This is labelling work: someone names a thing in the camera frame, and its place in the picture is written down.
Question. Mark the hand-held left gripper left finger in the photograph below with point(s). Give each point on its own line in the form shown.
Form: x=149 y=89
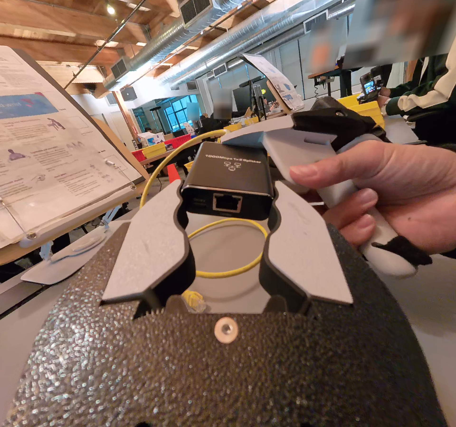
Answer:
x=149 y=252

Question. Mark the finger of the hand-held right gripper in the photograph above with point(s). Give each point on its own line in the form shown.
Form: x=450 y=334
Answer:
x=249 y=136
x=285 y=149

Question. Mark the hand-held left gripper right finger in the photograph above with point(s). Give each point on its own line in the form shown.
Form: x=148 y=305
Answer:
x=306 y=256

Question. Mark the black network splitter box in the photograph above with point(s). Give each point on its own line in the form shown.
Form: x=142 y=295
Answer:
x=228 y=170

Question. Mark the grey desk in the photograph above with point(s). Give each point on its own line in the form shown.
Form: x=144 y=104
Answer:
x=228 y=252

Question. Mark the person's right hand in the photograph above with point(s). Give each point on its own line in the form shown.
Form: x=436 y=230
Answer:
x=409 y=191

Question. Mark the yellow plastic bin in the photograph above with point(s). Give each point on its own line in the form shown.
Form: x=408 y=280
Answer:
x=370 y=109

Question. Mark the black monitor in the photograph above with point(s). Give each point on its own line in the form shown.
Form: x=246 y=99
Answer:
x=245 y=99

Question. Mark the black handheld device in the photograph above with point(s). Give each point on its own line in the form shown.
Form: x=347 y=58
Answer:
x=369 y=86

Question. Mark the instruction sheet stand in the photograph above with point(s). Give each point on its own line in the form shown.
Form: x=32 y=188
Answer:
x=274 y=77
x=53 y=142

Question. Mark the red plastic bin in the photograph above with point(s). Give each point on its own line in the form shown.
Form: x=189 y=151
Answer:
x=139 y=154

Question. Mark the metal air vent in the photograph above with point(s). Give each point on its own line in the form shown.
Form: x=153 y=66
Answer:
x=196 y=3

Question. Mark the silver ventilation duct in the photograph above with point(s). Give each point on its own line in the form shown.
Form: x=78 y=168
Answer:
x=256 y=31
x=160 y=45

